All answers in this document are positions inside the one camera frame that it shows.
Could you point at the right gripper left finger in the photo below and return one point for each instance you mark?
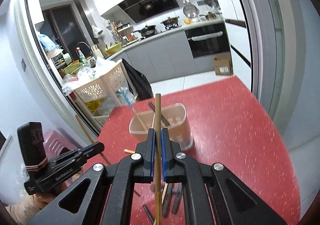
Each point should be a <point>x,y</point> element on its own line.
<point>103,194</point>

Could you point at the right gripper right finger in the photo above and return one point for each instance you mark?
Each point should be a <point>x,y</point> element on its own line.
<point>212,194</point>

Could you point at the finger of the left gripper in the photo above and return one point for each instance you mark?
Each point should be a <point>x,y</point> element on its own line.
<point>93,149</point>
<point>67,157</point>

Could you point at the dark spoon grey handle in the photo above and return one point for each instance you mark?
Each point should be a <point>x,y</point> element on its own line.
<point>166,199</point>

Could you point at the plain bamboo chopstick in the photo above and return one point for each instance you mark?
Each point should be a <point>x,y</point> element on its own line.
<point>158,175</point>

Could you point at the person's left hand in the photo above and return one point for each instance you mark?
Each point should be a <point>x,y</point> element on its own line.
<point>43,199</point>

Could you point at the pink plastic stool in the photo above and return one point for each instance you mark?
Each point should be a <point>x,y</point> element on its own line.
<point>55,144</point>

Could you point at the patterned tip bamboo chopstick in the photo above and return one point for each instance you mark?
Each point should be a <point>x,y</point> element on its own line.
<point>129,151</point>

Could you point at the cream perforated storage rack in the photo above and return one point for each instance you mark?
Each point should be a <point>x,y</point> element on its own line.
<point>98,90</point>

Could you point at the blue patterned wooden chopstick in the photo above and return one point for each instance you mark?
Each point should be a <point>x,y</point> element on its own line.
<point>123,96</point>

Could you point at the black garment on rack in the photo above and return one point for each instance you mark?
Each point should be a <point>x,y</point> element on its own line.
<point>139,81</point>

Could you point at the beige plastic utensil holder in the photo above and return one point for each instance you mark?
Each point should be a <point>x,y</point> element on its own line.
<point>179,128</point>

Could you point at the yellow green basket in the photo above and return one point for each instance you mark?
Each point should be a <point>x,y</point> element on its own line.
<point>113,49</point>

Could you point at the cardboard box on floor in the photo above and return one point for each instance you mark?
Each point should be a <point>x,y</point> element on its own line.
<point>223,65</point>

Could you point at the black wok on stove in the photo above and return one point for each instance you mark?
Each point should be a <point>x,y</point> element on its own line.
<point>147,31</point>

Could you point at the pot on stove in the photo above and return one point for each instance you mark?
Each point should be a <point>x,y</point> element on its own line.
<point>171,23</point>

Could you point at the built-in black oven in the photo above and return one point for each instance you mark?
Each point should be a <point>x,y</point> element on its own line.
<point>208,40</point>

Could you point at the black range hood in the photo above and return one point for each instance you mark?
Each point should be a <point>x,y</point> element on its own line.
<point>139,10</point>

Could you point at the glass decanter on counter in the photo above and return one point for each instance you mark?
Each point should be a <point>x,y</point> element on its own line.
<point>190,10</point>

